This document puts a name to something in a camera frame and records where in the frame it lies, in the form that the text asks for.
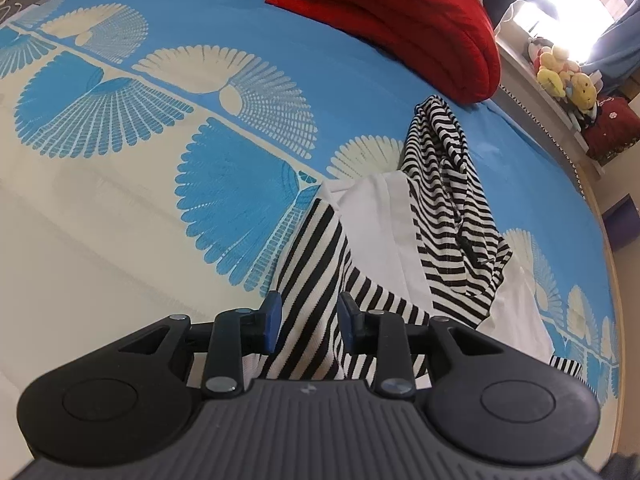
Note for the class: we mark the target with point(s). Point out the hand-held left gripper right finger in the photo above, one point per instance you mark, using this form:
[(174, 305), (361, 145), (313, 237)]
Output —
[(347, 325)]

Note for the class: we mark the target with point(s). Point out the red folded quilt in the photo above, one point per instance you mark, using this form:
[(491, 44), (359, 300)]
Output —
[(400, 20)]

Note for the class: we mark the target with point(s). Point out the yellow plush toy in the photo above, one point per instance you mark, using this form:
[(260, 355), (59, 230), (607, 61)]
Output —
[(580, 91), (550, 80)]

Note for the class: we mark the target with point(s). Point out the blue curtain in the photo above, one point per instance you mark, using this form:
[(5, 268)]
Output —
[(617, 55)]

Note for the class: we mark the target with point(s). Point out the black white striped shirt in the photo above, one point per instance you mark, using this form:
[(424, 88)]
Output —
[(450, 220)]

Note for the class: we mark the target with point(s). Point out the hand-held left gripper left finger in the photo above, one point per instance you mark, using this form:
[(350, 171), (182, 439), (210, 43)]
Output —
[(273, 322)]

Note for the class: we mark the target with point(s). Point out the blue fan-print bed sheet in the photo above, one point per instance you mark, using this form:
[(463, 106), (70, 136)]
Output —
[(165, 125)]

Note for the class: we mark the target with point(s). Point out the dark red bag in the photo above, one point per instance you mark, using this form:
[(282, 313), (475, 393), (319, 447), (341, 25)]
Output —
[(615, 125)]

